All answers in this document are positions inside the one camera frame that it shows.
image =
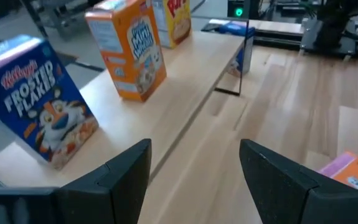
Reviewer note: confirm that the blue Frosted Flakes cereal box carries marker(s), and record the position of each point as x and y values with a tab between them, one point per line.
236	31
35	102

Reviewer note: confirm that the yellow Pops cereal box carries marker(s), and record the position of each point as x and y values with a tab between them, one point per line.
177	25

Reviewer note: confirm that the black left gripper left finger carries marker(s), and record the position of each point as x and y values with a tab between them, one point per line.
73	205

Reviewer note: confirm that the orange Mini Wheats cereal box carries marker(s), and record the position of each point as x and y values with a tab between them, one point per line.
353	171
129	56

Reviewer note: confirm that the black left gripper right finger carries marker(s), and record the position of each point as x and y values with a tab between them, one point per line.
306	202

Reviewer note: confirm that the wooden shelf with black frame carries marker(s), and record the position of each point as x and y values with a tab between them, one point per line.
166	93

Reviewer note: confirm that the black device with green light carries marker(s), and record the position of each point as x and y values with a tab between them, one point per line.
238	12

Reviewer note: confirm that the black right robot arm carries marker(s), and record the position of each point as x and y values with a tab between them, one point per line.
331	31

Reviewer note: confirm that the black metal rig frame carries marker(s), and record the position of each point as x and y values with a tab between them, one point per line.
275	40

